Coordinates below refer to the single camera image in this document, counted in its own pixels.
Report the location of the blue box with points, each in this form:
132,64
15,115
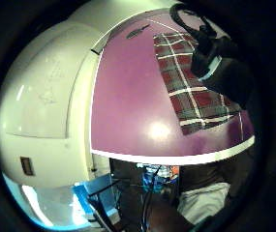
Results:
94,193

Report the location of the blue and orange bag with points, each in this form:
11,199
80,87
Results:
158,180

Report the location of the the person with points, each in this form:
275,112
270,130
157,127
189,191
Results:
205,199

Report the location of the red plaid cloth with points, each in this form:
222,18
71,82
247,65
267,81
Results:
189,96

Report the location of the dark wall socket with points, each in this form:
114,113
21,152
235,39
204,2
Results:
27,166

